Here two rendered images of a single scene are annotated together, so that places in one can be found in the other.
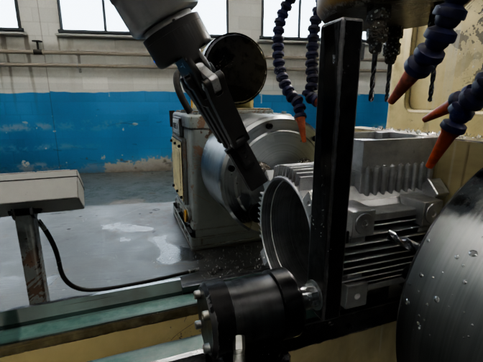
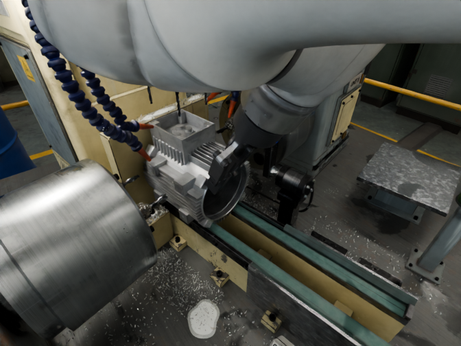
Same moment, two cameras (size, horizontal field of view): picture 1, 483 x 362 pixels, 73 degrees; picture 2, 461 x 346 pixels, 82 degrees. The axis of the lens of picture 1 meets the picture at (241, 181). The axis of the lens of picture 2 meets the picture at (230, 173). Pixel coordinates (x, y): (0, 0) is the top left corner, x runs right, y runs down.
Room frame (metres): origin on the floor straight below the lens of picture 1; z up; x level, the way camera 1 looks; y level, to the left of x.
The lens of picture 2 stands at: (0.63, 0.35, 1.44)
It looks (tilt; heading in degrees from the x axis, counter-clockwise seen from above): 38 degrees down; 241
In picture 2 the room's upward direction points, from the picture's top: straight up
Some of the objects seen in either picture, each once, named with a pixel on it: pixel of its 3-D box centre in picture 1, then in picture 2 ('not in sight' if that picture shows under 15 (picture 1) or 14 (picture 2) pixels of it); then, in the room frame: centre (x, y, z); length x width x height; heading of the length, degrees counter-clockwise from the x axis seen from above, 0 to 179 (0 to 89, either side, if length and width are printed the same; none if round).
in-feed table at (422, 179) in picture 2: not in sight; (403, 185); (-0.20, 0.05, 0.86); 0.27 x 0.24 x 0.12; 20
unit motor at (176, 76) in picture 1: (210, 113); not in sight; (1.03, 0.10, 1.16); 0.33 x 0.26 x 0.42; 20
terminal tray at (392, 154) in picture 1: (372, 160); (183, 136); (0.46, -0.19, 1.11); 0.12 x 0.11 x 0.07; 109
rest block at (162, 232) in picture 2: not in sight; (155, 225); (0.57, -0.18, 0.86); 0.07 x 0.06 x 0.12; 20
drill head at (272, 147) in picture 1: (253, 165); (44, 259); (0.78, -0.03, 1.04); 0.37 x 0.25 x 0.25; 20
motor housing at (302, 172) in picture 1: (344, 225); (197, 174); (0.44, -0.15, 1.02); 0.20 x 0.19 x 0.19; 109
